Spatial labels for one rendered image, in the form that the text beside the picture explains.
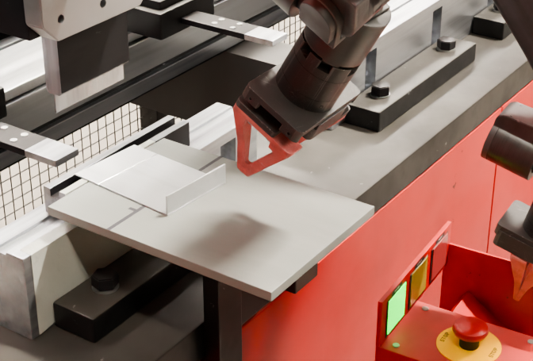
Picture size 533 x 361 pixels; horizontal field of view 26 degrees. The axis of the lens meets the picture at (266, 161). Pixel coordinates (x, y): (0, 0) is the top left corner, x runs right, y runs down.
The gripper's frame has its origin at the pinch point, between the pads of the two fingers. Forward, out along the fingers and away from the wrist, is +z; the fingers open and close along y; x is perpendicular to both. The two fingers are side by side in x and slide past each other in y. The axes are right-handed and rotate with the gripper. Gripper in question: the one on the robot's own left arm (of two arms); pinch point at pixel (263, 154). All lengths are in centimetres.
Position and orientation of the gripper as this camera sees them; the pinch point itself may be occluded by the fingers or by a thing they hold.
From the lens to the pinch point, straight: 106.9
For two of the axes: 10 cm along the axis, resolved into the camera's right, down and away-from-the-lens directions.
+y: -5.6, 4.0, -7.3
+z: -4.1, 6.3, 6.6
